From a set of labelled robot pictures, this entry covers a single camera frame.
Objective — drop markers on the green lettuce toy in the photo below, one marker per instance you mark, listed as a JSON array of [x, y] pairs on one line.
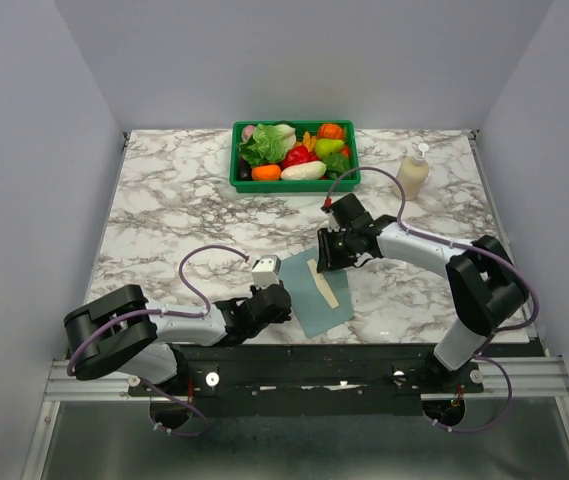
[[268, 144]]

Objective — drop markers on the blue-grey envelope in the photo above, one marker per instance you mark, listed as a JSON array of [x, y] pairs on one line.
[[310, 308]]

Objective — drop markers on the aluminium frame rail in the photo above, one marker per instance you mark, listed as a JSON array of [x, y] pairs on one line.
[[60, 387]]

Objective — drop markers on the green plastic crate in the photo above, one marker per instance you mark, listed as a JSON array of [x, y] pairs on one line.
[[306, 132]]

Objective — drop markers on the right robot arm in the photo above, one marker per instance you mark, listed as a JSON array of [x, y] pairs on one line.
[[485, 287]]

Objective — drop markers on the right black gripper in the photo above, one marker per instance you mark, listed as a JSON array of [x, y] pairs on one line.
[[326, 259]]

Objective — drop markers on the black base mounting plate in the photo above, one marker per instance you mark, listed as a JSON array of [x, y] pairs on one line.
[[306, 380]]

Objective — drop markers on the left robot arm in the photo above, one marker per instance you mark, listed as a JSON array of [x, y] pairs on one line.
[[124, 331]]

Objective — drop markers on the orange pumpkin toy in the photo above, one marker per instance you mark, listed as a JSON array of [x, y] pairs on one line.
[[331, 131]]

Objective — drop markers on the green pepper toy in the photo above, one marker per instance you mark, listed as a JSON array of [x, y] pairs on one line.
[[336, 165]]

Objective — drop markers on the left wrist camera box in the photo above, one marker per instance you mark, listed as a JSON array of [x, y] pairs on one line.
[[265, 271]]

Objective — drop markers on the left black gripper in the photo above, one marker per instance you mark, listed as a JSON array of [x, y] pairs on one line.
[[255, 290]]

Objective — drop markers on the white radish toy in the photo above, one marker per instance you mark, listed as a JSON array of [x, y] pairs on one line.
[[311, 171]]

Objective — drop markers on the red pepper toy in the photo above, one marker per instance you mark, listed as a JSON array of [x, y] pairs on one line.
[[297, 156]]

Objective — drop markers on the green pear toy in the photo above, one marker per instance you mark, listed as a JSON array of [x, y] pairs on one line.
[[325, 147]]

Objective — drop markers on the orange carrot toy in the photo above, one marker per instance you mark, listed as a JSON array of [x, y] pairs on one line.
[[266, 173]]

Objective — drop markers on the beige pump bottle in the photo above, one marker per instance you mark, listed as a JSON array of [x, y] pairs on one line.
[[413, 172]]

